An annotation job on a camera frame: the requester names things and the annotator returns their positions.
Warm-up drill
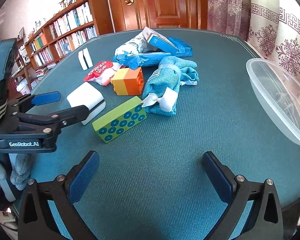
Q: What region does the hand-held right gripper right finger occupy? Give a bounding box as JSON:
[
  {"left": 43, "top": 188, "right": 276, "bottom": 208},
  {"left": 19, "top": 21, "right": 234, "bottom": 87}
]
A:
[{"left": 202, "top": 151, "right": 283, "bottom": 240}]

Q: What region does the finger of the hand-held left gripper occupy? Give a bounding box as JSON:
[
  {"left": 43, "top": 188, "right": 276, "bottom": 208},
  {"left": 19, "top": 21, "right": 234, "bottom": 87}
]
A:
[
  {"left": 14, "top": 105, "right": 90, "bottom": 137},
  {"left": 8, "top": 92, "right": 61, "bottom": 113}
]

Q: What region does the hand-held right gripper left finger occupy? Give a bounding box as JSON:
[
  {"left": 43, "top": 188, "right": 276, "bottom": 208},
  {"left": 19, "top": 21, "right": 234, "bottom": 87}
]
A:
[{"left": 17, "top": 151, "right": 100, "bottom": 240}]

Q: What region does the large white sponge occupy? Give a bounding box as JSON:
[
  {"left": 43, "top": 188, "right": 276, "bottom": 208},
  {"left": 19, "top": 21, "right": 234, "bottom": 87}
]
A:
[{"left": 67, "top": 83, "right": 106, "bottom": 125}]

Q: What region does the green box with blue dots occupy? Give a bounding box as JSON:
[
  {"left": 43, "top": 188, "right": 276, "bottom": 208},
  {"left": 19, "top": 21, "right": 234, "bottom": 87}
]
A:
[{"left": 92, "top": 96, "right": 148, "bottom": 144}]

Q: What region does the red glue packet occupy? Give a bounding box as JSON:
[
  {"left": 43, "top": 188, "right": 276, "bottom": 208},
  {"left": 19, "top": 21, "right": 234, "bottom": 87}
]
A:
[{"left": 83, "top": 61, "right": 125, "bottom": 87}]

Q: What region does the white sponge with slit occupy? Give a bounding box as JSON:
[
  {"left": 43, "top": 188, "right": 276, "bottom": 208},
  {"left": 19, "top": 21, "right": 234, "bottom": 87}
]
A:
[{"left": 78, "top": 47, "right": 93, "bottom": 70}]

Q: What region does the orange and yellow toy block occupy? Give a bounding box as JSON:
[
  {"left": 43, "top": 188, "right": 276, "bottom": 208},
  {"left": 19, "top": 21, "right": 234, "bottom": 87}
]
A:
[{"left": 111, "top": 67, "right": 144, "bottom": 96}]

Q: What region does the blue and white noodle packet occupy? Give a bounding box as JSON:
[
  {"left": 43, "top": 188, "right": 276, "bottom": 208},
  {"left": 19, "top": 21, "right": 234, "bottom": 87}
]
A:
[{"left": 112, "top": 51, "right": 172, "bottom": 70}]

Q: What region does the white cotton swab bag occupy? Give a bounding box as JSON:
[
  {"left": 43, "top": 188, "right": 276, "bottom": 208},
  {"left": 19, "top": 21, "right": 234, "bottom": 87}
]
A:
[{"left": 114, "top": 35, "right": 150, "bottom": 58}]

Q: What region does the blue towel with white ribbon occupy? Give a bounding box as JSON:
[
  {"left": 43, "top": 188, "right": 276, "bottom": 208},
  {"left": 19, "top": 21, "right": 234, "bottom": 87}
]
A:
[{"left": 141, "top": 56, "right": 200, "bottom": 117}]

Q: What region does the clear plastic bowl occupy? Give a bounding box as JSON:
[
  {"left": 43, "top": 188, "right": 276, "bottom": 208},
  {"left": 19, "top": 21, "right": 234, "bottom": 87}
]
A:
[{"left": 246, "top": 57, "right": 300, "bottom": 147}]

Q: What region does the blue and white medicine box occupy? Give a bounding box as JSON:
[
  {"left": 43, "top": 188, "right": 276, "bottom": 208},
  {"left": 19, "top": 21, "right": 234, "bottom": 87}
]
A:
[{"left": 142, "top": 26, "right": 179, "bottom": 54}]

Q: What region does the person's left hand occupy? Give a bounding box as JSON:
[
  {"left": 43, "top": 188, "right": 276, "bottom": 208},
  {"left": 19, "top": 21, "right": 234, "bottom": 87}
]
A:
[{"left": 0, "top": 153, "right": 32, "bottom": 191}]

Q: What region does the wooden bookshelf with books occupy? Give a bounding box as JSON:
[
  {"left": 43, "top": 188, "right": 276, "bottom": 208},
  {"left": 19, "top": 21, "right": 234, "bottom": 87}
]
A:
[{"left": 10, "top": 0, "right": 115, "bottom": 95}]

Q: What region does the brown wooden door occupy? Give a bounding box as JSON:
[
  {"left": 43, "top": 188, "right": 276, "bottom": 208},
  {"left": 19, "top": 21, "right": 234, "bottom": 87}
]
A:
[{"left": 107, "top": 0, "right": 208, "bottom": 34}]

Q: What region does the white curtain with purple pattern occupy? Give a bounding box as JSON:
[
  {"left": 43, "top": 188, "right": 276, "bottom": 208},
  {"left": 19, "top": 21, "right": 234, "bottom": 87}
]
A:
[{"left": 206, "top": 0, "right": 300, "bottom": 95}]

